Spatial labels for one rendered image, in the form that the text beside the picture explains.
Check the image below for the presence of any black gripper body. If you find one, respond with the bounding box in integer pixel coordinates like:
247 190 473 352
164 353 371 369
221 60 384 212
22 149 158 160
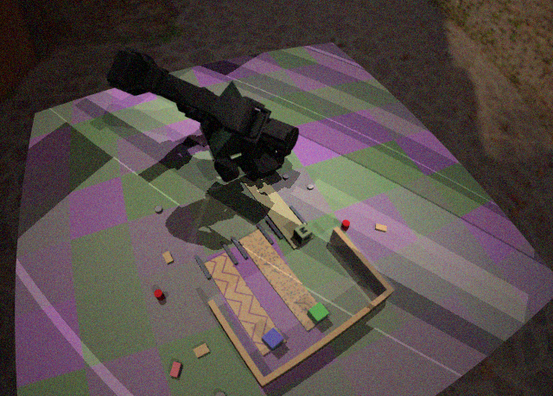
214 137 264 182

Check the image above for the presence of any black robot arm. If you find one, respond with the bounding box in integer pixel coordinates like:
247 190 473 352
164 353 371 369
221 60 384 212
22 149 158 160
107 47 299 179

